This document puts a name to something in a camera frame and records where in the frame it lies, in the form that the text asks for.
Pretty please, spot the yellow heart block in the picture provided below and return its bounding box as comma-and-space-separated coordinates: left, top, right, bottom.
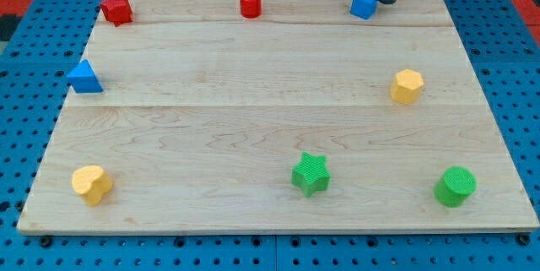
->
72, 165, 113, 207

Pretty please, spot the blue triangle block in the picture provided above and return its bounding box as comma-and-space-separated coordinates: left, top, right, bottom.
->
67, 60, 103, 94

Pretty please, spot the green cylinder block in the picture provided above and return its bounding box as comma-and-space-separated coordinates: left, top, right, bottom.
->
434, 166, 477, 208

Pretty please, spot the blue cube block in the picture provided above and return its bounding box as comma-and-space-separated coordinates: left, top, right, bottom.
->
349, 0, 378, 19

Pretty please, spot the red cylinder block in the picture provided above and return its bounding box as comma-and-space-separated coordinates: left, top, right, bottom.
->
239, 0, 262, 19

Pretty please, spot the yellow hexagon block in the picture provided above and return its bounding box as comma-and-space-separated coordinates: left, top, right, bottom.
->
390, 68, 424, 105

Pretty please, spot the red star block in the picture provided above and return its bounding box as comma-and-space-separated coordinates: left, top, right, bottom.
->
100, 0, 132, 27

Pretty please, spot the green star block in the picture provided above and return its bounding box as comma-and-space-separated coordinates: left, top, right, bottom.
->
291, 152, 332, 198

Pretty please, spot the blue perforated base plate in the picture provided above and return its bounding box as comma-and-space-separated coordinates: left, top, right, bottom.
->
1, 0, 539, 270

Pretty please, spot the light wooden board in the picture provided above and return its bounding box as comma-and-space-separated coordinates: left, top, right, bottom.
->
18, 0, 539, 236

